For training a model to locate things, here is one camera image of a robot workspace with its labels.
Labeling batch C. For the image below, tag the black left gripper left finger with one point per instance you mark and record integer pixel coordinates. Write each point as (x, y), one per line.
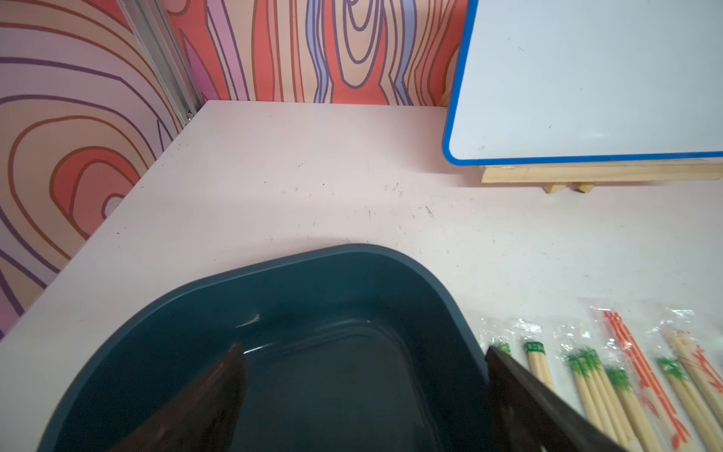
(202, 417)

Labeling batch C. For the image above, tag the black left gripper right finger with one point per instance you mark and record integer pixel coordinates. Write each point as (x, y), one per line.
(528, 416)

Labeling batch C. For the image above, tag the teal plastic storage box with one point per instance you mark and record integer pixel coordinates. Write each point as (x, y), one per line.
(349, 348)

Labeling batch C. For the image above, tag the panda chopsticks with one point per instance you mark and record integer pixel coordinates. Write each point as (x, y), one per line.
(535, 352)

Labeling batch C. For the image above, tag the leaf top chopsticks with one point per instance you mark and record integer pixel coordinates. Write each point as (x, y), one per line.
(634, 415)
(597, 403)

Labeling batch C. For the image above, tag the wooden whiteboard easel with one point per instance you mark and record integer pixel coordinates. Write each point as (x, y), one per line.
(585, 176)

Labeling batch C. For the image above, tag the blue framed whiteboard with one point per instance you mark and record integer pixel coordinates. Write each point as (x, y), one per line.
(586, 81)

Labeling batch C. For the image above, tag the left aluminium frame post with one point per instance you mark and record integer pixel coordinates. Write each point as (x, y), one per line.
(150, 23)

